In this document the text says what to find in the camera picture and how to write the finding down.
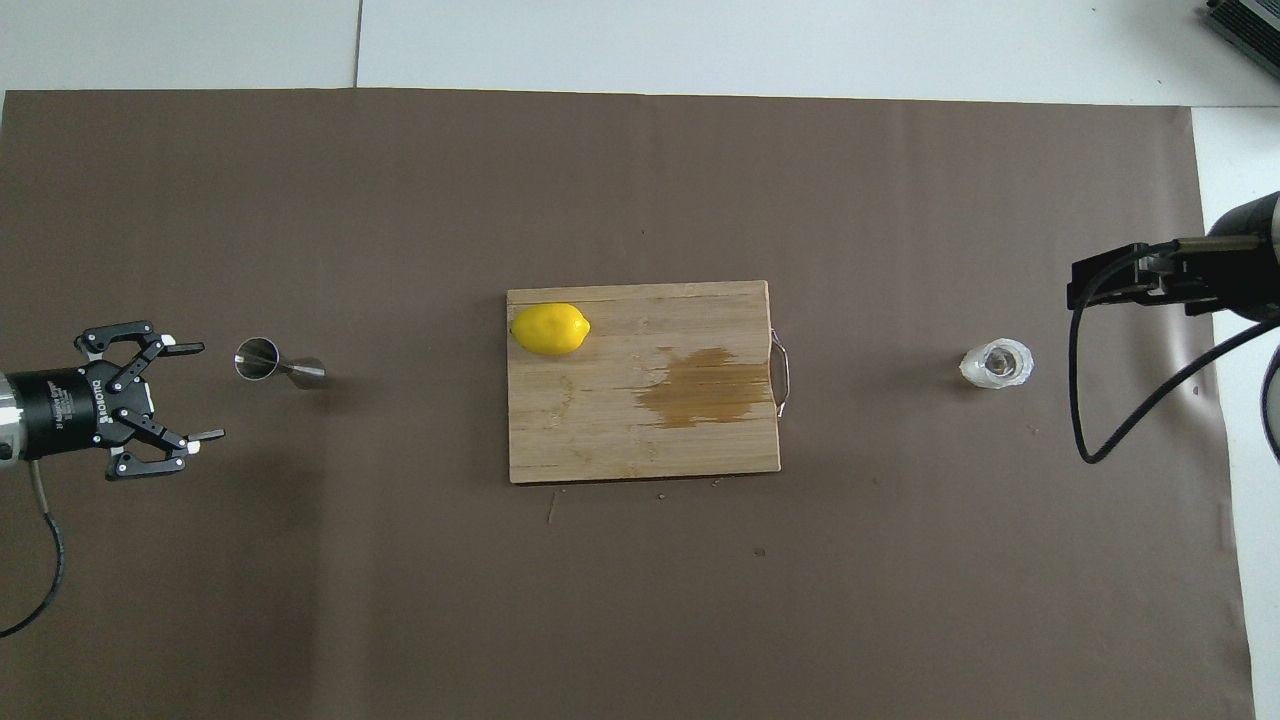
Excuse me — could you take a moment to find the grey ribbed metal device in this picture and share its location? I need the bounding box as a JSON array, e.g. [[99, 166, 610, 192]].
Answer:
[[1200, 0, 1280, 83]]

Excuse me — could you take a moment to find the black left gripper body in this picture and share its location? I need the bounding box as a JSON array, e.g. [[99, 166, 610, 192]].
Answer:
[[4, 360, 157, 462]]

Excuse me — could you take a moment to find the steel double jigger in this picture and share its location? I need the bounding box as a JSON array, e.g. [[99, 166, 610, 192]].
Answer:
[[234, 337, 328, 389]]

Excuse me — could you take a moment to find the yellow lemon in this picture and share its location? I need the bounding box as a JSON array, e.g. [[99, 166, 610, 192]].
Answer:
[[510, 302, 592, 357]]

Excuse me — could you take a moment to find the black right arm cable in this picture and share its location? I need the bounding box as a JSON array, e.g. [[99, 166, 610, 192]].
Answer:
[[1067, 236, 1280, 466]]

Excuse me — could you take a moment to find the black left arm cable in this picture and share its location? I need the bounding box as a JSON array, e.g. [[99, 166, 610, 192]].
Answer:
[[0, 458, 67, 639]]

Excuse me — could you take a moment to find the clear plastic cup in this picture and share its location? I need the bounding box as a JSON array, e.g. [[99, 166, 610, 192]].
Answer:
[[959, 338, 1035, 391]]

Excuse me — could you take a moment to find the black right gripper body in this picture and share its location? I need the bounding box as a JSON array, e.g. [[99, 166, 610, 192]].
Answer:
[[1205, 192, 1280, 323]]

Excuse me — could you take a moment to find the brown paper table mat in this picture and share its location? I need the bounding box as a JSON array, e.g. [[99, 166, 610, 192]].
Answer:
[[0, 88, 1259, 720]]

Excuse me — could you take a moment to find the wooden cutting board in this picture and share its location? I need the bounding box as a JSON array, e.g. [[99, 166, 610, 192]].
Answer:
[[506, 280, 791, 485]]

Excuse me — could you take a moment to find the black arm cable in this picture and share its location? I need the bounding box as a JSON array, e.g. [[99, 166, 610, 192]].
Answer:
[[1067, 236, 1280, 466], [0, 458, 67, 639]]

